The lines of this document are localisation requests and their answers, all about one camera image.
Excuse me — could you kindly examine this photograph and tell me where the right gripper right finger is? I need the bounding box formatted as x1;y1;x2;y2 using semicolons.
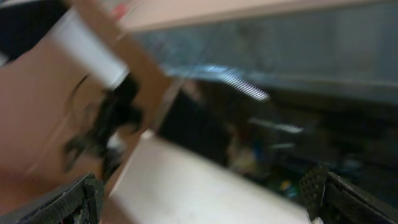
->
299;166;397;224

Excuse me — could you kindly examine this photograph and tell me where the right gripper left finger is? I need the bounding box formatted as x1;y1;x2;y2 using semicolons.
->
1;173;104;224

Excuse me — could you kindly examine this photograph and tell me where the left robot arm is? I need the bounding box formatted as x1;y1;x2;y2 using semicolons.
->
49;7;144;179

